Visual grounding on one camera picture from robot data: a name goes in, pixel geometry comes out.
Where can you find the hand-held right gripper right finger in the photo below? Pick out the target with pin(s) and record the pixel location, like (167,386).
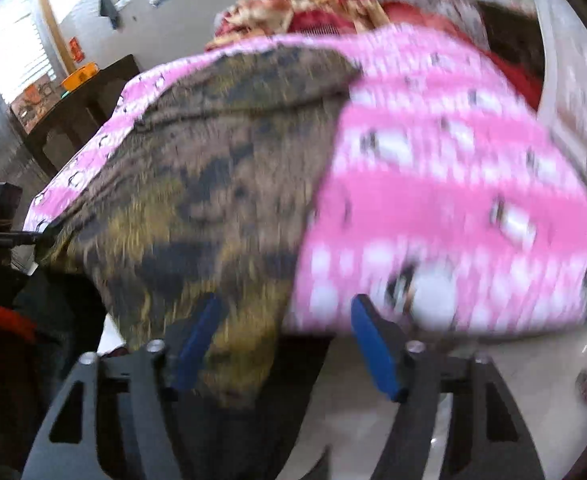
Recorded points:
(373,355)

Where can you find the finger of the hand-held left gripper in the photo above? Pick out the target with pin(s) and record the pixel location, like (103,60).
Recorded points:
(8,238)

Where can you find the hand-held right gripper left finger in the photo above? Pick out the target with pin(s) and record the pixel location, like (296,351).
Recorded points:
(198,345)

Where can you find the brown patterned garment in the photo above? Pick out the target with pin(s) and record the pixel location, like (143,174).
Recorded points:
(198,185)

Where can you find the dark wooden table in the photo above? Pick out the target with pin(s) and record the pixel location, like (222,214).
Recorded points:
(80,110)

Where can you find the person's dark clothing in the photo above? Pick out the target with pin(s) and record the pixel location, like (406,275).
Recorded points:
(33,400)

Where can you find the window with blinds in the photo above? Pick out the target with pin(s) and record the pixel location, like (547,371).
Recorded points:
(8,70)

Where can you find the orange bowl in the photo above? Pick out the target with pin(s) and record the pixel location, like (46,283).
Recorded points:
(79,77)

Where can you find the pink printed blanket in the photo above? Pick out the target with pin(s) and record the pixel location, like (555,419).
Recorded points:
(448,185)

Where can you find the white printed cloth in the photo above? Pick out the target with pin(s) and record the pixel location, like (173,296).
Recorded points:
(578,85)

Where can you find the dark cloth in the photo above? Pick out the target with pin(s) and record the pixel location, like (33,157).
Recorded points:
(511,40)

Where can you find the orange wall sticker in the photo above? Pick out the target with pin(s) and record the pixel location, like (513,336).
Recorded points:
(77,50)

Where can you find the dark wall fixture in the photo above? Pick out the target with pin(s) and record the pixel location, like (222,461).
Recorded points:
(110,7)

